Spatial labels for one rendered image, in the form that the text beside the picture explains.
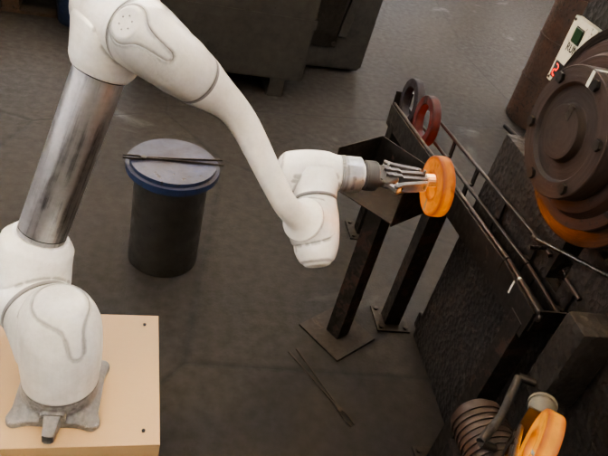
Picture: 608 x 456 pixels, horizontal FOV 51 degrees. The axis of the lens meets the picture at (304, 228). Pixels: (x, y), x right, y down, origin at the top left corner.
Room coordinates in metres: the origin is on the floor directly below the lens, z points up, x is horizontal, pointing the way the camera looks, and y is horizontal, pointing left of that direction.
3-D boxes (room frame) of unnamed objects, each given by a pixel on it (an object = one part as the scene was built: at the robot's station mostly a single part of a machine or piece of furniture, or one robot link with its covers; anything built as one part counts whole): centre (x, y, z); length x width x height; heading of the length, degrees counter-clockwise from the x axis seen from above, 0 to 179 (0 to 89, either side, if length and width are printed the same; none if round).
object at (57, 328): (0.84, 0.41, 0.59); 0.18 x 0.16 x 0.22; 49
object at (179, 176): (1.83, 0.49, 0.22); 0.32 x 0.32 x 0.43
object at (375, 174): (1.38, -0.15, 0.83); 0.09 x 0.08 x 0.07; 107
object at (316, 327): (1.70, -0.20, 0.36); 0.26 x 0.20 x 0.72; 52
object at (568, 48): (1.66, -0.58, 1.15); 0.26 x 0.02 x 0.18; 17
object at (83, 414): (0.81, 0.40, 0.45); 0.22 x 0.18 x 0.06; 15
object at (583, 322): (1.08, -0.66, 0.68); 0.11 x 0.08 x 0.24; 107
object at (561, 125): (1.28, -0.48, 1.11); 0.28 x 0.06 x 0.28; 17
